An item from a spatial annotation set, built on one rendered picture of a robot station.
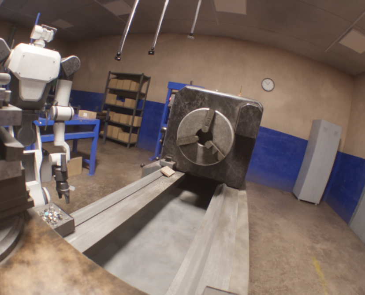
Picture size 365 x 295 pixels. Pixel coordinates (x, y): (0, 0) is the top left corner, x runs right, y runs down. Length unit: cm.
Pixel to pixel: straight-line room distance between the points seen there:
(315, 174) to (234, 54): 335
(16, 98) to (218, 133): 93
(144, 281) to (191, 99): 87
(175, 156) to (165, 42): 444
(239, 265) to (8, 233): 51
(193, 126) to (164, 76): 413
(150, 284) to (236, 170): 71
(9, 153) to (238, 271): 52
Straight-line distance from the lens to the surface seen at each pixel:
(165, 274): 56
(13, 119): 29
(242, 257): 54
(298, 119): 451
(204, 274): 45
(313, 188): 434
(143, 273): 56
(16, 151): 27
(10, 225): 35
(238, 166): 98
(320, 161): 423
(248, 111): 91
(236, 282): 47
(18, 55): 92
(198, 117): 77
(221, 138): 75
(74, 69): 105
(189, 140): 75
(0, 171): 30
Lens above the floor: 116
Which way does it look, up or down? 10 degrees down
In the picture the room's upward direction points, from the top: 13 degrees clockwise
